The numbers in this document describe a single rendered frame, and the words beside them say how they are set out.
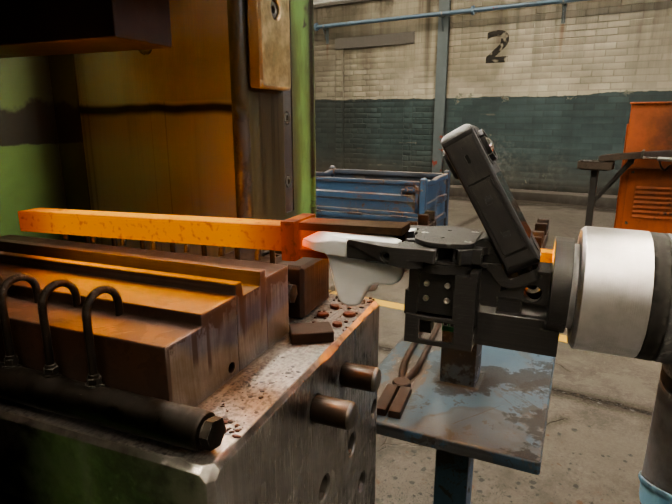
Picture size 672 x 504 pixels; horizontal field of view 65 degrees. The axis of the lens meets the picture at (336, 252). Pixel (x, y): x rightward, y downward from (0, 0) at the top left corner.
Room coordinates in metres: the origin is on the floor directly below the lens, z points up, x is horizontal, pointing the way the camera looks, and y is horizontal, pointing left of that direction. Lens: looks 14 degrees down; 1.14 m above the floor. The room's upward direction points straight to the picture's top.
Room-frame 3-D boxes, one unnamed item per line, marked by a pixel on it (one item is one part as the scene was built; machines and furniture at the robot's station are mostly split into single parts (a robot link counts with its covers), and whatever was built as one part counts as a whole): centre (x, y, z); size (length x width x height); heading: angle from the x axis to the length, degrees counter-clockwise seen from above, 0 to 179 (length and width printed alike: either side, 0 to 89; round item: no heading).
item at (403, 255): (0.40, -0.05, 1.04); 0.09 x 0.05 x 0.02; 71
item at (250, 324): (0.53, 0.28, 0.96); 0.42 x 0.20 x 0.09; 68
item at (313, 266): (0.64, 0.08, 0.95); 0.12 x 0.08 x 0.06; 68
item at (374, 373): (0.53, -0.03, 0.87); 0.04 x 0.03 x 0.03; 68
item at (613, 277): (0.37, -0.19, 1.02); 0.10 x 0.05 x 0.09; 158
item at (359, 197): (4.56, -0.31, 0.36); 1.20 x 0.80 x 0.72; 64
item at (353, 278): (0.42, -0.01, 1.02); 0.09 x 0.03 x 0.06; 71
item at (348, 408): (0.45, 0.00, 0.87); 0.04 x 0.03 x 0.03; 68
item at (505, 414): (0.86, -0.22, 0.69); 0.40 x 0.30 x 0.02; 155
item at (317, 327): (0.53, 0.03, 0.92); 0.04 x 0.03 x 0.01; 100
